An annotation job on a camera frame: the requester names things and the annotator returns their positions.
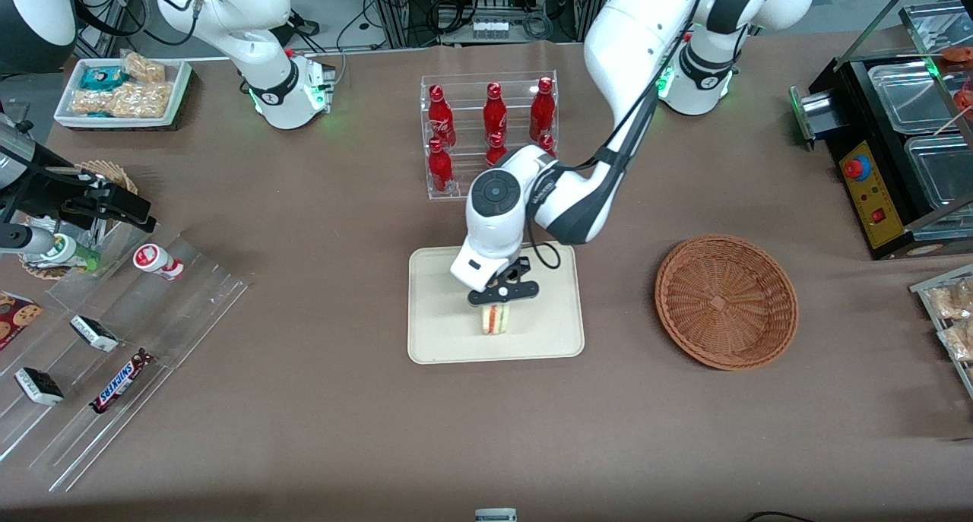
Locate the chocolate chip cookie packet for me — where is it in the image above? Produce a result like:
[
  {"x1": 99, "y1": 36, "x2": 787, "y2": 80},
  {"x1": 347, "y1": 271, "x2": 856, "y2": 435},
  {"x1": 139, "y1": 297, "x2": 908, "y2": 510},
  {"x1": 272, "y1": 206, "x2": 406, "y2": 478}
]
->
[{"x1": 0, "y1": 292, "x2": 44, "y2": 353}]

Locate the clear bag of pastries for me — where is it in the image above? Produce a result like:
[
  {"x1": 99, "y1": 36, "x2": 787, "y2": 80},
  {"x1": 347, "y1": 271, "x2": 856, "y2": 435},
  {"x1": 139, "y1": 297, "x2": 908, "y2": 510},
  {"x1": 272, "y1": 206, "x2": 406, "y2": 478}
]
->
[
  {"x1": 930, "y1": 279, "x2": 973, "y2": 321},
  {"x1": 940, "y1": 323, "x2": 973, "y2": 362}
]

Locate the beige rectangular plastic tray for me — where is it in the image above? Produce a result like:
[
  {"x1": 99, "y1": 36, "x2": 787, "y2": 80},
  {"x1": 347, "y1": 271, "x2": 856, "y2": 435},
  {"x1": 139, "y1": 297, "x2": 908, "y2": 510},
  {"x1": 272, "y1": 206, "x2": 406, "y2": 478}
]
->
[{"x1": 407, "y1": 242, "x2": 585, "y2": 365}]

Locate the large rice cracker pack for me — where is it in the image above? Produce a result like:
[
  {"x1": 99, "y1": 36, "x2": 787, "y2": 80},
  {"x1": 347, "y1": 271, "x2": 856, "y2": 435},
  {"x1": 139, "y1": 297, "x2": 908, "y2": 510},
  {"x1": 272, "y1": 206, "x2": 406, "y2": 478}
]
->
[{"x1": 71, "y1": 81, "x2": 175, "y2": 119}]

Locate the clear acrylic bottle rack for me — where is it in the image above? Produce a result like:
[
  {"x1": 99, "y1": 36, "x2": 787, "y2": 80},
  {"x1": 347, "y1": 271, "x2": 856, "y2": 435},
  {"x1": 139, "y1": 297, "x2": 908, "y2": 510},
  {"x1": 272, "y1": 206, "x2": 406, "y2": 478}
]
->
[{"x1": 420, "y1": 71, "x2": 560, "y2": 201}]

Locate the white black round device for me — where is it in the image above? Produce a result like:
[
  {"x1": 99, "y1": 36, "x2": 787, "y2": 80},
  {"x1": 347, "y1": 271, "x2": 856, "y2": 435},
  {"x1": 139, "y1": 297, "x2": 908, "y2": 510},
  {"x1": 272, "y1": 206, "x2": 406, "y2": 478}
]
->
[{"x1": 0, "y1": 0, "x2": 78, "y2": 75}]

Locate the snickers chocolate bar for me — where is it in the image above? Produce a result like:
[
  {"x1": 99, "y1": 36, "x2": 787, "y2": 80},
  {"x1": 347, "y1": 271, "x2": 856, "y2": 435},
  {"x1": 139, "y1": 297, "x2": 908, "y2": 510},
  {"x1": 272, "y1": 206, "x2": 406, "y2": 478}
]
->
[{"x1": 89, "y1": 348, "x2": 154, "y2": 416}]

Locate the black white snack bar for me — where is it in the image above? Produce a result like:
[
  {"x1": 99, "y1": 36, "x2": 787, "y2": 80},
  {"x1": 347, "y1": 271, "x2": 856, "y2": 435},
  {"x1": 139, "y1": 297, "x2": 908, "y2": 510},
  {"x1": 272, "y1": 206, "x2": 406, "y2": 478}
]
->
[
  {"x1": 69, "y1": 314, "x2": 121, "y2": 354},
  {"x1": 14, "y1": 367, "x2": 65, "y2": 407}
]

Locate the green white drink bottle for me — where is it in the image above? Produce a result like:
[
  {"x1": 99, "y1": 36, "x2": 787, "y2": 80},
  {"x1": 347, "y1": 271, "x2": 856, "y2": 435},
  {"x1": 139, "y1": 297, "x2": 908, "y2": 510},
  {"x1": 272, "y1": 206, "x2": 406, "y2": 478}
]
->
[{"x1": 21, "y1": 233, "x2": 102, "y2": 274}]

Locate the small rice cracker pack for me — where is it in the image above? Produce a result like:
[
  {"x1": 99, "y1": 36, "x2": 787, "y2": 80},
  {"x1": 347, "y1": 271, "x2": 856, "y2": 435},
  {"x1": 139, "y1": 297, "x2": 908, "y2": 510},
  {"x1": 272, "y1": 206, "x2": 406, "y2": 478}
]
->
[{"x1": 120, "y1": 50, "x2": 167, "y2": 84}]

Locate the teal snack packet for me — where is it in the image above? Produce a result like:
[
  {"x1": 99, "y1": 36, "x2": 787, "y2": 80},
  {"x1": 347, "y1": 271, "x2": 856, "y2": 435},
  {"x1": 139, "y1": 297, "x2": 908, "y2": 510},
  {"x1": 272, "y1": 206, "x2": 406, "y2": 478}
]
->
[{"x1": 79, "y1": 66, "x2": 127, "y2": 92}]

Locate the grey wire rack tray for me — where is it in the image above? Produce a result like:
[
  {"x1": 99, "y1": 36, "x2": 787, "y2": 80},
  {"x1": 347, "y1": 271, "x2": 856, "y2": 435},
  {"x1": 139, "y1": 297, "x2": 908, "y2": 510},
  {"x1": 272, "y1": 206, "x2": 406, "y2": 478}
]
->
[{"x1": 910, "y1": 263, "x2": 973, "y2": 399}]

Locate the clear acrylic stepped display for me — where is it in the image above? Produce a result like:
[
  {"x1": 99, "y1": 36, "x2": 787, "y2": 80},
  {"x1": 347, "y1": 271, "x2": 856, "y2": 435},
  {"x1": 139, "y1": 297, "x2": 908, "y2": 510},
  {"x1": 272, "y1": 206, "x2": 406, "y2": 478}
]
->
[{"x1": 0, "y1": 224, "x2": 249, "y2": 494}]

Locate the black food warmer yellow panel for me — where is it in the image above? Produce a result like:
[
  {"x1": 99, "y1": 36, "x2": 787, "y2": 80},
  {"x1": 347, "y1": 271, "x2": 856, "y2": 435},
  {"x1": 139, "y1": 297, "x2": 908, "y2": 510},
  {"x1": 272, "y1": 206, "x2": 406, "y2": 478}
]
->
[{"x1": 789, "y1": 2, "x2": 973, "y2": 261}]

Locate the triangle sandwich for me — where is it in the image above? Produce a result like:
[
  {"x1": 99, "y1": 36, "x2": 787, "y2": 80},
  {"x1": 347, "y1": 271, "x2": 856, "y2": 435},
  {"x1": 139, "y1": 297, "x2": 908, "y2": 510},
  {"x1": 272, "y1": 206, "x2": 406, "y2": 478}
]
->
[{"x1": 480, "y1": 303, "x2": 512, "y2": 336}]

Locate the small light wicker basket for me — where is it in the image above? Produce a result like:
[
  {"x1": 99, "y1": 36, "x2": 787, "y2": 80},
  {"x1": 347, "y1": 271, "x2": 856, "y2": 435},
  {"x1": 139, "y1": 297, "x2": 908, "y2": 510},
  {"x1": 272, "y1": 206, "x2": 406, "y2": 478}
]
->
[{"x1": 17, "y1": 160, "x2": 140, "y2": 281}]

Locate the white snack tray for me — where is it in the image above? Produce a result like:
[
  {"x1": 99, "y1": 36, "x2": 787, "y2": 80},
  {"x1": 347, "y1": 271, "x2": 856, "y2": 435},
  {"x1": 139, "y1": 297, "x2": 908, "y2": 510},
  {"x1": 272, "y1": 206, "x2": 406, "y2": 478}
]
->
[{"x1": 53, "y1": 57, "x2": 193, "y2": 132}]

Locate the brown round wicker basket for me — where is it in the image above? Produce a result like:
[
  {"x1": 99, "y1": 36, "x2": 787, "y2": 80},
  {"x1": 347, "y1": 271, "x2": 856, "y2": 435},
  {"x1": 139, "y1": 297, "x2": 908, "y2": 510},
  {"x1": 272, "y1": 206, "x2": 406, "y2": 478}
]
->
[{"x1": 654, "y1": 234, "x2": 800, "y2": 372}]

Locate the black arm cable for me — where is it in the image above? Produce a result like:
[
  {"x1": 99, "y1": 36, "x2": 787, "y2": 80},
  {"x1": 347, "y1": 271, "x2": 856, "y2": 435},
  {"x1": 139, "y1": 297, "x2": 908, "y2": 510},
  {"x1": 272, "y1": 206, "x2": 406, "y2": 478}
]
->
[{"x1": 523, "y1": 21, "x2": 700, "y2": 272}]

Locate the white yogurt bottle red cap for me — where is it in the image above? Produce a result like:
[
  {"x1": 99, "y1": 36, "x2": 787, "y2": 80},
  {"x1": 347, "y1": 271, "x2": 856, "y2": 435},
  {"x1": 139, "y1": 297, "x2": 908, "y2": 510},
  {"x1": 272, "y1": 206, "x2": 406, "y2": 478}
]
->
[{"x1": 132, "y1": 242, "x2": 185, "y2": 282}]

